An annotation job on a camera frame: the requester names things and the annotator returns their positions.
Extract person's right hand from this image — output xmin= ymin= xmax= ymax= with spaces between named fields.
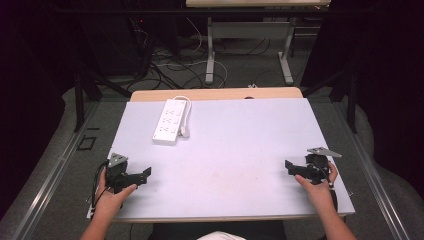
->
xmin=294 ymin=161 xmax=339 ymax=205

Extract person's white shirt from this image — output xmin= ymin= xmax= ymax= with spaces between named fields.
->
xmin=196 ymin=230 xmax=248 ymax=240

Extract bundle of black floor cables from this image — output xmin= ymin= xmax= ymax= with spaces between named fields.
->
xmin=131 ymin=18 xmax=204 ymax=91

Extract white table mat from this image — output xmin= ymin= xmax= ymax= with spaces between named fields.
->
xmin=87 ymin=97 xmax=356 ymax=221

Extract white metal desk frame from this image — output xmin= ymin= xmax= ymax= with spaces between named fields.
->
xmin=185 ymin=0 xmax=332 ymax=86

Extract black metal stand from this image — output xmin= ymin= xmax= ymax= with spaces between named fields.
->
xmin=301 ymin=66 xmax=358 ymax=134
xmin=73 ymin=71 xmax=133 ymax=133

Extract white power strip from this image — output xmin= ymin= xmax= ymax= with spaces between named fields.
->
xmin=152 ymin=98 xmax=187 ymax=146

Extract metal floor rail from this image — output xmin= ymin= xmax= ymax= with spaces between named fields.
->
xmin=333 ymin=101 xmax=413 ymax=240
xmin=9 ymin=101 xmax=101 ymax=240

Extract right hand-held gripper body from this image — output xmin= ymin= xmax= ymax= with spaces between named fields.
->
xmin=299 ymin=146 xmax=343 ymax=186

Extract person's left hand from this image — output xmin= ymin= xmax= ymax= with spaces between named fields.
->
xmin=92 ymin=168 xmax=138 ymax=220

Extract person's dark pants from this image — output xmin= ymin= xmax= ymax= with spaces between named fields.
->
xmin=148 ymin=220 xmax=288 ymax=240

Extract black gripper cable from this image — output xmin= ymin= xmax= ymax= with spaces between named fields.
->
xmin=313 ymin=159 xmax=339 ymax=213
xmin=90 ymin=160 xmax=111 ymax=214

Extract dark equipment cabinet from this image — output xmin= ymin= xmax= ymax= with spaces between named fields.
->
xmin=79 ymin=14 xmax=153 ymax=77

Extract dark curtain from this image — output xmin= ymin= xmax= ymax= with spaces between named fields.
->
xmin=0 ymin=0 xmax=81 ymax=221
xmin=301 ymin=0 xmax=424 ymax=201

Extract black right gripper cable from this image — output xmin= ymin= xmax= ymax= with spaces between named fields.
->
xmin=313 ymin=159 xmax=339 ymax=213

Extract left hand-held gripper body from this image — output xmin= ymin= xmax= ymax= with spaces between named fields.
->
xmin=105 ymin=152 xmax=135 ymax=195

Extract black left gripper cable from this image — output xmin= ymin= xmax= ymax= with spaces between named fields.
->
xmin=90 ymin=160 xmax=111 ymax=214

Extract white floor cable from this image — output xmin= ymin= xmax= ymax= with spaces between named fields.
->
xmin=156 ymin=18 xmax=229 ymax=88

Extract white power strip cable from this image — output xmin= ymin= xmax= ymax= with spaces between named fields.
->
xmin=173 ymin=95 xmax=193 ymax=139

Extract wooden table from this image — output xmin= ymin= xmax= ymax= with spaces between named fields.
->
xmin=111 ymin=87 xmax=348 ymax=224

